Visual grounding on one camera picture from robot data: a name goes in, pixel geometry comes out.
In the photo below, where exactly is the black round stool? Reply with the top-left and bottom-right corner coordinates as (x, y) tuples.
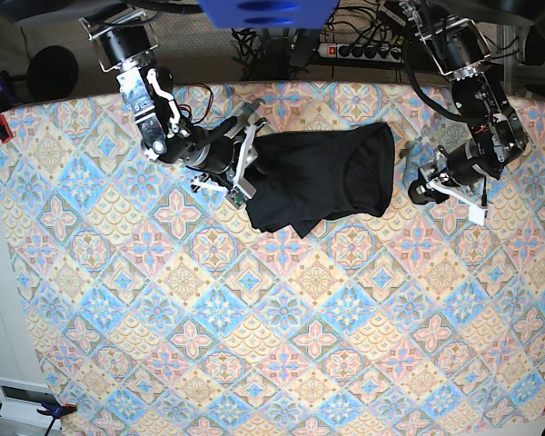
(26, 45), (79, 102)

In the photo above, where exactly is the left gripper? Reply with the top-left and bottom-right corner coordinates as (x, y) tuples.
(409, 145), (493, 226)

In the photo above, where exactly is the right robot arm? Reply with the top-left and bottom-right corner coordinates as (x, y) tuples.
(0, 1), (267, 208)

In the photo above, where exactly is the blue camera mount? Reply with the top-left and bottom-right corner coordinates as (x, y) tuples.
(197, 0), (339, 29)

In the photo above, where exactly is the patterned tablecloth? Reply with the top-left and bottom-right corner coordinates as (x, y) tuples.
(0, 83), (545, 435)

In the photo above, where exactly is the white power strip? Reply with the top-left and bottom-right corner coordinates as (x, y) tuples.
(317, 43), (401, 63)

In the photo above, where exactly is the white floor box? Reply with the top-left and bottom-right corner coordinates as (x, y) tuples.
(0, 377), (57, 430)

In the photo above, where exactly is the orange black clamp lower left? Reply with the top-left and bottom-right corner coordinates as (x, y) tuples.
(0, 401), (77, 419)

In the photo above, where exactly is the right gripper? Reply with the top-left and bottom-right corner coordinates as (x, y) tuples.
(189, 118), (268, 208)

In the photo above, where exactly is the black t-shirt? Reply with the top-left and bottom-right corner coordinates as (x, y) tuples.
(245, 122), (395, 238)

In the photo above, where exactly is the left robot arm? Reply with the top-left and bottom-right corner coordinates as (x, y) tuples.
(400, 1), (545, 225)

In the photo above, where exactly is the blue clamp far left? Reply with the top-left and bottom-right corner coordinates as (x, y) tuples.
(0, 71), (15, 98)

